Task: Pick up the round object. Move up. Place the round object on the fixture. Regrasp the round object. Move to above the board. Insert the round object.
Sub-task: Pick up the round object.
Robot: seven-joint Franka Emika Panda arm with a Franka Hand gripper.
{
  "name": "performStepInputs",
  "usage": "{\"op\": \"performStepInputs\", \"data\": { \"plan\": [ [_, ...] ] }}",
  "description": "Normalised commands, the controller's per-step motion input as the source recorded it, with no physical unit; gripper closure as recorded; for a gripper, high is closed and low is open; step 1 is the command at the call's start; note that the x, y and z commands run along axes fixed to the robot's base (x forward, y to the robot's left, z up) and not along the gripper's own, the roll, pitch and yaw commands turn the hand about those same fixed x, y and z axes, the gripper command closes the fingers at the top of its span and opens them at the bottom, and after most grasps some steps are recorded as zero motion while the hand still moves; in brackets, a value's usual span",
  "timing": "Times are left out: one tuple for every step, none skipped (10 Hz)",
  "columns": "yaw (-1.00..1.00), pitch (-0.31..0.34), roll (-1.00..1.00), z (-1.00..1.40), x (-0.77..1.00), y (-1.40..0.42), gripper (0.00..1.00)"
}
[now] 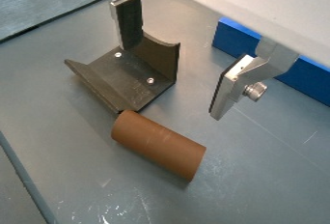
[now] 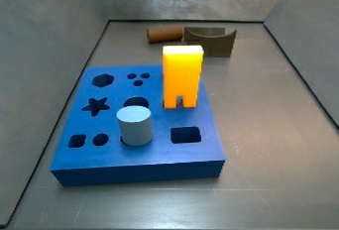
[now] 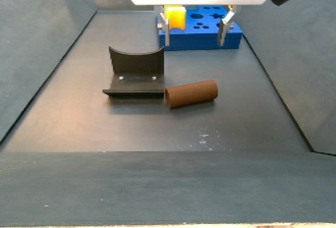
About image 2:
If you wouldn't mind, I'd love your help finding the light blue cylinder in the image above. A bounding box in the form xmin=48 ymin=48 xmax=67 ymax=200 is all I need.
xmin=116 ymin=105 xmax=152 ymax=146

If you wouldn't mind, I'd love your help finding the tall yellow block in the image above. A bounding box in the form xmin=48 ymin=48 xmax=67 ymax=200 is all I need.
xmin=163 ymin=46 xmax=204 ymax=108

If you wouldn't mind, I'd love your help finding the dark grey curved cradle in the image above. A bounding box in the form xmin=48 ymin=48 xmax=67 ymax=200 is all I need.
xmin=183 ymin=27 xmax=238 ymax=58

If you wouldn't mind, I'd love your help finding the brown cylinder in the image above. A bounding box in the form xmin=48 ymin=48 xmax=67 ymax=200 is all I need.
xmin=147 ymin=26 xmax=183 ymax=44

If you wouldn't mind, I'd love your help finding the blue foam shape board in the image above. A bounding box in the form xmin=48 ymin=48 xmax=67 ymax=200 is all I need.
xmin=51 ymin=65 xmax=226 ymax=186

